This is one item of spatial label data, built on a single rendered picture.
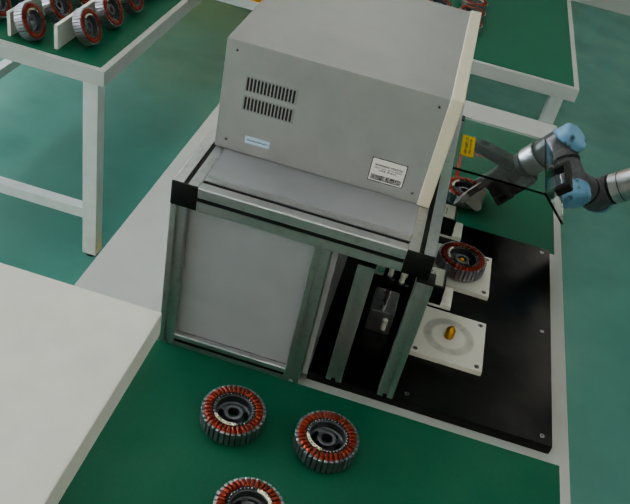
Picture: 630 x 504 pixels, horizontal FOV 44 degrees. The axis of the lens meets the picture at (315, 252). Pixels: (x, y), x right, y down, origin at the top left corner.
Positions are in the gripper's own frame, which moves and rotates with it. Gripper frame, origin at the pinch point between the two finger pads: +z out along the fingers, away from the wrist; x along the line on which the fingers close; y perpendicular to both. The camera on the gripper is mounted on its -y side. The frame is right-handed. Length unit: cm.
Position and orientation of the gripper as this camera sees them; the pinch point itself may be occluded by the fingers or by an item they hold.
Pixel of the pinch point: (462, 193)
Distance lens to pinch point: 211.1
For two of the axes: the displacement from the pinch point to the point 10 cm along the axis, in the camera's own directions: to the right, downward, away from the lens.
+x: 5.3, -4.4, 7.2
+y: 5.9, 8.1, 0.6
